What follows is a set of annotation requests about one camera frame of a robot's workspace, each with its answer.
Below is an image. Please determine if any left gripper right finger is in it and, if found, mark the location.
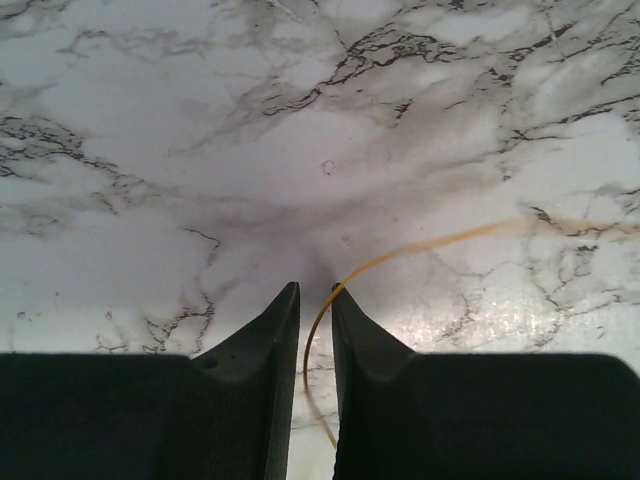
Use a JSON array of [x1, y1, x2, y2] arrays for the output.
[[332, 290, 639, 479]]

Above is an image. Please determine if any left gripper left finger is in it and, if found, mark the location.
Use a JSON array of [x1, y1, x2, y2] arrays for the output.
[[1, 282, 300, 479]]

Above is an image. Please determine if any orange wire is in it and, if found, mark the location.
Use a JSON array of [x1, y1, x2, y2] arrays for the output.
[[302, 217, 640, 449]]

